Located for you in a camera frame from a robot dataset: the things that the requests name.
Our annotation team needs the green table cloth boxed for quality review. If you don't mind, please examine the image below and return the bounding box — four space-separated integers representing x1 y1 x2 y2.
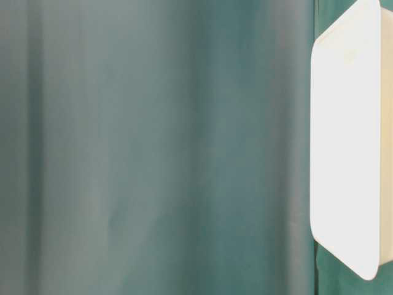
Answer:
1 1 392 294

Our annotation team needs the white plastic tray case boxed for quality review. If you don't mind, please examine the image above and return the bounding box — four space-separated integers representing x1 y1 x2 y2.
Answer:
310 1 392 280

